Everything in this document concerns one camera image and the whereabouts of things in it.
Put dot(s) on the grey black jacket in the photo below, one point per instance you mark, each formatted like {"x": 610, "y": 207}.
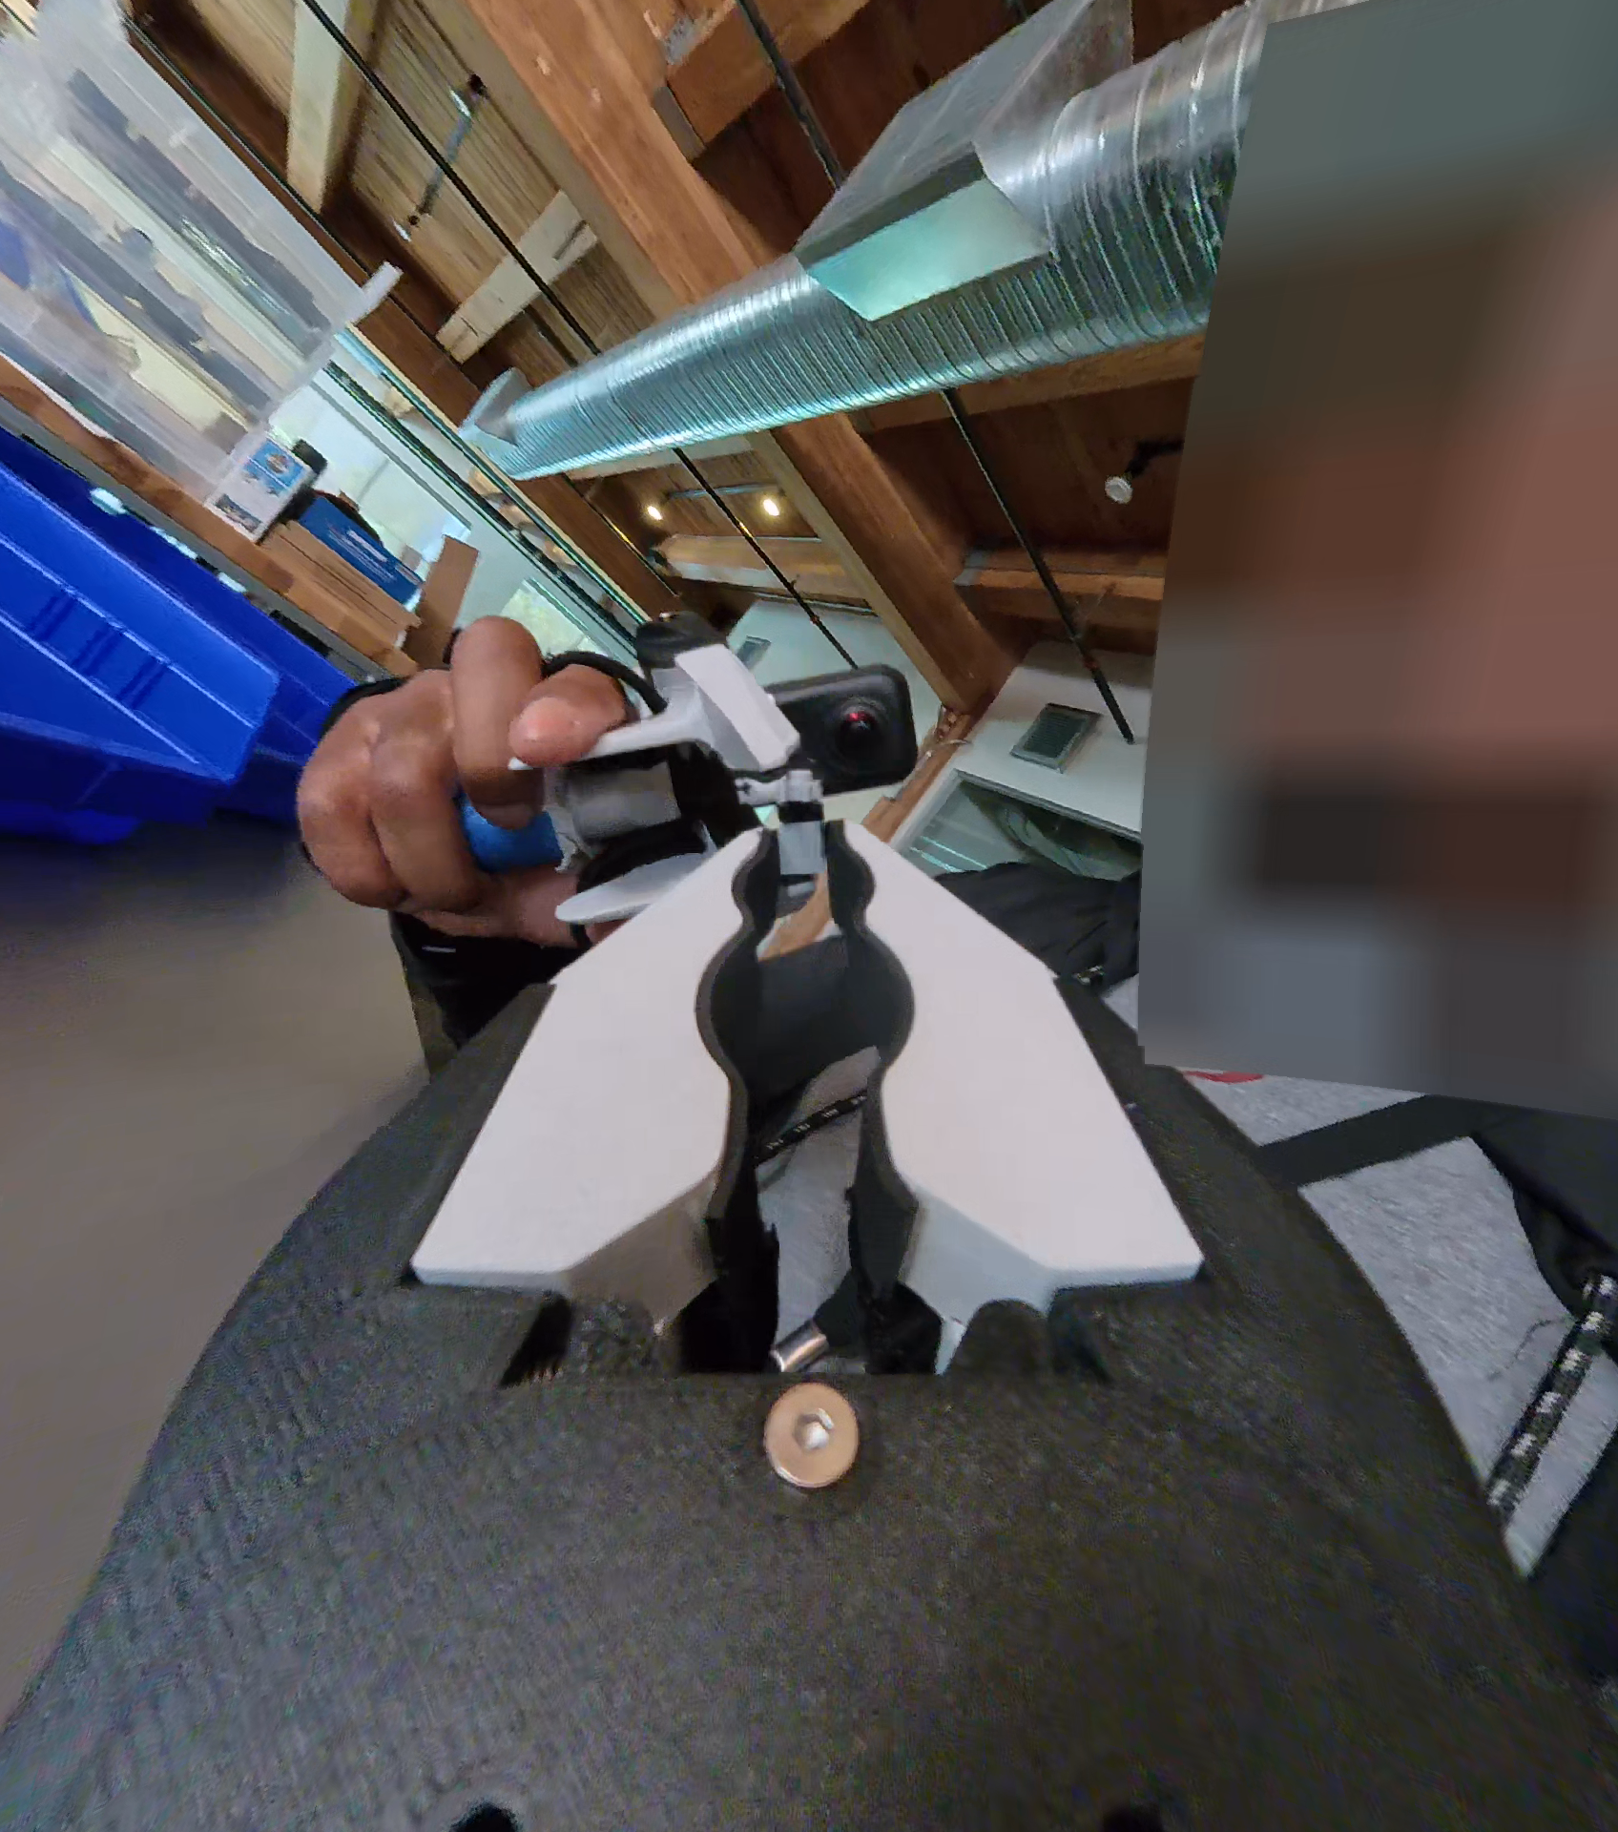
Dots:
{"x": 1440, "y": 1260}

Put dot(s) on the silver spiral ventilation duct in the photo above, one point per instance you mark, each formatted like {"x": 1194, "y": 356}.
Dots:
{"x": 753, "y": 357}

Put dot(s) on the square metal vent diffuser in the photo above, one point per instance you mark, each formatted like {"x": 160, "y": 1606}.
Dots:
{"x": 925, "y": 186}

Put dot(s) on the flat blue white carton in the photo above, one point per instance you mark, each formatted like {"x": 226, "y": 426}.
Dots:
{"x": 360, "y": 558}

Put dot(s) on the person's right hand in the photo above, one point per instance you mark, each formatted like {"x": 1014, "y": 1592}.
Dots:
{"x": 388, "y": 787}

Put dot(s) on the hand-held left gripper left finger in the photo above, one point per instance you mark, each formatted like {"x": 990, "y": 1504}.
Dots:
{"x": 610, "y": 1102}

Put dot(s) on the white ceiling lamp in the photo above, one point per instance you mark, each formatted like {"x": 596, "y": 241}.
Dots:
{"x": 1121, "y": 489}

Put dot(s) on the clear plastic storage bin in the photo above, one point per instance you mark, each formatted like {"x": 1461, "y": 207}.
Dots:
{"x": 108, "y": 258}

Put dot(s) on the brown cardboard box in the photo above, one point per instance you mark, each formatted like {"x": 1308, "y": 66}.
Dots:
{"x": 446, "y": 602}

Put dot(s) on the wall air vent grille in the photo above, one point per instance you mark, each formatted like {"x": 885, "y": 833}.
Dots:
{"x": 1054, "y": 737}

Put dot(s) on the wooden shelf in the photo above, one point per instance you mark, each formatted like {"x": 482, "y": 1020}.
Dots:
{"x": 181, "y": 524}

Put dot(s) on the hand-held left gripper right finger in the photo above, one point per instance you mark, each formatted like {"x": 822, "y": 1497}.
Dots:
{"x": 1024, "y": 1102}

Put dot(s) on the black ceiling conduit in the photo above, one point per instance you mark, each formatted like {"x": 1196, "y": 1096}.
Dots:
{"x": 1043, "y": 573}

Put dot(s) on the small blue printed box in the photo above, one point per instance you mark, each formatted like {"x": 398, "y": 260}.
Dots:
{"x": 263, "y": 487}

